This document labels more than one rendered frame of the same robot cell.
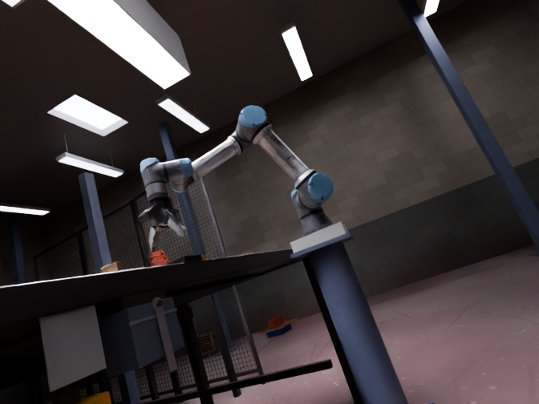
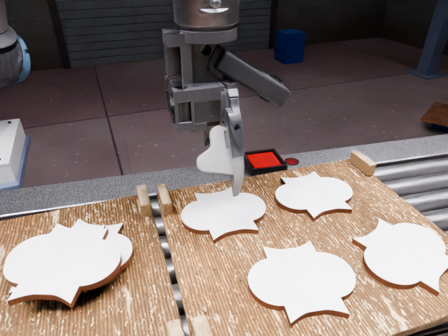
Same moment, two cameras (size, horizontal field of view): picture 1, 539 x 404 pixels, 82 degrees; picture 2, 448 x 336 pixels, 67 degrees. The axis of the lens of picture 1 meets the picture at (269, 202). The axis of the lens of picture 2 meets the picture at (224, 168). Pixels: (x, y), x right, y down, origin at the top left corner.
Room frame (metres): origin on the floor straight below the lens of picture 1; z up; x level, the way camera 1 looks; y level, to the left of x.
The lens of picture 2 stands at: (1.35, 0.75, 1.30)
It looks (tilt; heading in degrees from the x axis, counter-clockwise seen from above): 32 degrees down; 234
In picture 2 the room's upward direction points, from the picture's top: straight up
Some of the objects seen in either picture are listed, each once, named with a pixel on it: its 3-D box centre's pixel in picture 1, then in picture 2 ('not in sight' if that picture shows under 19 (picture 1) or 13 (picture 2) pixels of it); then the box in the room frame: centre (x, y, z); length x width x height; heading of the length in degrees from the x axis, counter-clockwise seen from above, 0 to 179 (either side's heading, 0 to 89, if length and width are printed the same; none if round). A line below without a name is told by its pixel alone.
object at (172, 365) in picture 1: (144, 335); not in sight; (0.73, 0.37, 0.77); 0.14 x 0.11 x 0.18; 158
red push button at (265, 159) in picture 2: not in sight; (263, 162); (0.92, 0.30, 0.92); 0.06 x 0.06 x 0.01; 68
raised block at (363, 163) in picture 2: (111, 269); (362, 163); (0.79, 0.45, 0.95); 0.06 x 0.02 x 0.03; 71
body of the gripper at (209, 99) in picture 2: (163, 211); (202, 77); (1.13, 0.39, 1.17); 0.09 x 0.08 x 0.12; 161
